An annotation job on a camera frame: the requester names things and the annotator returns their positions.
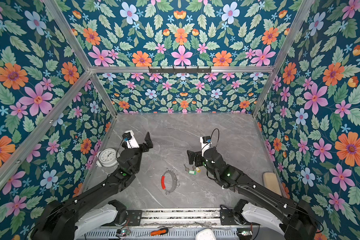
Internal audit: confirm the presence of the green capped key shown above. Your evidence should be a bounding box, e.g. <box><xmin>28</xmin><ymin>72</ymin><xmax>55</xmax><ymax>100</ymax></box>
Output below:
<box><xmin>184</xmin><ymin>165</ymin><xmax>197</xmax><ymax>175</ymax></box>

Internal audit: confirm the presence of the metal keyring disc red grip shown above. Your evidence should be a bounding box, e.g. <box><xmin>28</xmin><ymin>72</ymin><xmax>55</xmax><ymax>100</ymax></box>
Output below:
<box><xmin>161</xmin><ymin>169</ymin><xmax>180</xmax><ymax>195</ymax></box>

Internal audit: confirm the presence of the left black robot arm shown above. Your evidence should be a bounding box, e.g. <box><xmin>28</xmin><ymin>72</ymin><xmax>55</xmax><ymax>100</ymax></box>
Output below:
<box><xmin>30</xmin><ymin>134</ymin><xmax>154</xmax><ymax>240</ymax></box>

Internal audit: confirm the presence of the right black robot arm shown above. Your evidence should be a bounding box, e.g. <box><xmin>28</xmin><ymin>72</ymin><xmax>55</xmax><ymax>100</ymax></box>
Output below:
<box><xmin>187</xmin><ymin>148</ymin><xmax>320</xmax><ymax>240</ymax></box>

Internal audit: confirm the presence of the white alarm clock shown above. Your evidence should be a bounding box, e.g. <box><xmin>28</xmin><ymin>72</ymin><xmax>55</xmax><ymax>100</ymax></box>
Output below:
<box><xmin>96</xmin><ymin>148</ymin><xmax>120</xmax><ymax>168</ymax></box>

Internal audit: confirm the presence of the beige sponge block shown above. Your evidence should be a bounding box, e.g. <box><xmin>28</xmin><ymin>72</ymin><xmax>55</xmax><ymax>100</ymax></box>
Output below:
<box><xmin>263</xmin><ymin>172</ymin><xmax>283</xmax><ymax>196</ymax></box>

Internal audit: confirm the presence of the white device front edge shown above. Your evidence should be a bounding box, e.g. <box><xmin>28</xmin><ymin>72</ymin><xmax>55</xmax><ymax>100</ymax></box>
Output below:
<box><xmin>195</xmin><ymin>229</ymin><xmax>217</xmax><ymax>240</ymax></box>

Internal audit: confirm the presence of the right small circuit board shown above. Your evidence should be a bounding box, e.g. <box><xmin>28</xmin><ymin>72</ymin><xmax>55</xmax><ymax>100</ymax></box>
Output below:
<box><xmin>237</xmin><ymin>229</ymin><xmax>253</xmax><ymax>240</ymax></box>

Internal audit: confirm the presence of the small circuit board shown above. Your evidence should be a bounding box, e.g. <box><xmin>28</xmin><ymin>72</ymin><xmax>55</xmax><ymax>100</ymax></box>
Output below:
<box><xmin>116</xmin><ymin>229</ymin><xmax>131</xmax><ymax>238</ymax></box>
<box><xmin>237</xmin><ymin>229</ymin><xmax>253</xmax><ymax>240</ymax></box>

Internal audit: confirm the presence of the left small circuit board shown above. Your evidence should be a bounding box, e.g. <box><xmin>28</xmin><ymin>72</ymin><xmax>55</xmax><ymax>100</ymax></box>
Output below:
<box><xmin>116</xmin><ymin>229</ymin><xmax>131</xmax><ymax>238</ymax></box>

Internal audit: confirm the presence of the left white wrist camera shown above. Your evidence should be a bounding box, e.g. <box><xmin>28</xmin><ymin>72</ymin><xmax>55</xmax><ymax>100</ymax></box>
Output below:
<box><xmin>122</xmin><ymin>130</ymin><xmax>138</xmax><ymax>147</ymax></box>

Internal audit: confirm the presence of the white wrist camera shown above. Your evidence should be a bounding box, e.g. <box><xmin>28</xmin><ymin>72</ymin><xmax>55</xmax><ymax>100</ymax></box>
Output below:
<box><xmin>200</xmin><ymin>136</ymin><xmax>212</xmax><ymax>157</ymax></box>
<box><xmin>122</xmin><ymin>130</ymin><xmax>138</xmax><ymax>147</ymax></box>

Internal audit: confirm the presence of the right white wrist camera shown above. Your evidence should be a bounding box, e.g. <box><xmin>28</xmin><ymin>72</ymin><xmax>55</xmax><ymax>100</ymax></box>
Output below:
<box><xmin>200</xmin><ymin>136</ymin><xmax>212</xmax><ymax>157</ymax></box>

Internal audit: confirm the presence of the aluminium front rail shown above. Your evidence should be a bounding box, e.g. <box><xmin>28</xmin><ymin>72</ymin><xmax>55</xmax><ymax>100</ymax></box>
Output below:
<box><xmin>77</xmin><ymin>208</ymin><xmax>304</xmax><ymax>229</ymax></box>

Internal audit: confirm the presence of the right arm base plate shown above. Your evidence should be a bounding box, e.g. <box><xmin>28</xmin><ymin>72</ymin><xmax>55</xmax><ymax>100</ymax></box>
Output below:
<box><xmin>220</xmin><ymin>205</ymin><xmax>246</xmax><ymax>226</ymax></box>

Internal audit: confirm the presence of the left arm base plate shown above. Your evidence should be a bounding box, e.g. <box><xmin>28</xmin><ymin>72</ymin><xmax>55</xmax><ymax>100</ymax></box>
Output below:
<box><xmin>114</xmin><ymin>210</ymin><xmax>143</xmax><ymax>227</ymax></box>

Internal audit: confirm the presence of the black wall hook rack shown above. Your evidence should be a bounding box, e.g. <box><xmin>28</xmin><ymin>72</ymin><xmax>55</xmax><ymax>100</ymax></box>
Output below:
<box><xmin>148</xmin><ymin>66</ymin><xmax>212</xmax><ymax>74</ymax></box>

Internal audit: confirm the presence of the orange handled screwdriver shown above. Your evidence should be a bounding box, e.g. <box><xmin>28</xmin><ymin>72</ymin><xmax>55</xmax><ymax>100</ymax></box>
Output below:
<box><xmin>150</xmin><ymin>228</ymin><xmax>169</xmax><ymax>237</ymax></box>

